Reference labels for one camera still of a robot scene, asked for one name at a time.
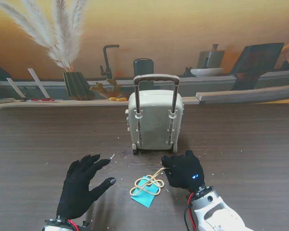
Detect black kitchen faucet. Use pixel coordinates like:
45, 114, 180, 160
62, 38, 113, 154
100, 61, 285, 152
100, 44, 120, 77

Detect brown coral ornament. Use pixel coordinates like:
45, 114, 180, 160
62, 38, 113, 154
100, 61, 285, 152
90, 77, 123, 98

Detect dark green ribbed vase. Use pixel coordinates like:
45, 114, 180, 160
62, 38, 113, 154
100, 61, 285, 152
63, 71, 95, 101

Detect short white slanted strip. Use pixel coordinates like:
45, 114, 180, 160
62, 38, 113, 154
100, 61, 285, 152
6, 77, 26, 99

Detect beige twisted cord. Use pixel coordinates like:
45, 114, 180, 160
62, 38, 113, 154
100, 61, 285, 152
129, 167, 168, 196

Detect dark rounded canister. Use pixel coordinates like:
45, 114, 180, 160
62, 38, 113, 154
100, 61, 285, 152
133, 58, 155, 77

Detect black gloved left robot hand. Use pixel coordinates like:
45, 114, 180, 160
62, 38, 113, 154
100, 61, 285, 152
56, 154, 117, 221

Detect dark slanted board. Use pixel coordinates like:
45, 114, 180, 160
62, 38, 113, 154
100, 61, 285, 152
231, 42, 285, 91

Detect teal paper luggage tag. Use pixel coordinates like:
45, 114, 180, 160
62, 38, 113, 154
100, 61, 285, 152
131, 177, 157, 208

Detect long white slanted strip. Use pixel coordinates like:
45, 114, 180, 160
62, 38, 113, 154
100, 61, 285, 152
27, 68, 51, 99

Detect red berries on plate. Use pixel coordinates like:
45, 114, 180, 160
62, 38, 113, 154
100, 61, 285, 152
26, 97, 56, 102

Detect light wooden shelf board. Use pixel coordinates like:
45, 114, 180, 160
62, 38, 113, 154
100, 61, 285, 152
0, 97, 200, 112

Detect white pampas grass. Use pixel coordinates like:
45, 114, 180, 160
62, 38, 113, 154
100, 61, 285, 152
0, 0, 90, 73

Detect right wrist cable bundle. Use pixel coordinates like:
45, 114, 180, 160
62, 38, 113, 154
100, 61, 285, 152
184, 192, 198, 231

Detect small beige hard-shell suitcase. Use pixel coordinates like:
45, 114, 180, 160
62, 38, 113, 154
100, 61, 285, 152
124, 74, 185, 156

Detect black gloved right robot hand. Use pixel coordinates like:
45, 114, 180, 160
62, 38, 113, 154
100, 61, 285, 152
161, 150, 205, 193

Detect white bowl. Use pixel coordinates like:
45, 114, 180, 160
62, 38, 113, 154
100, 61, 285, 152
191, 67, 225, 77

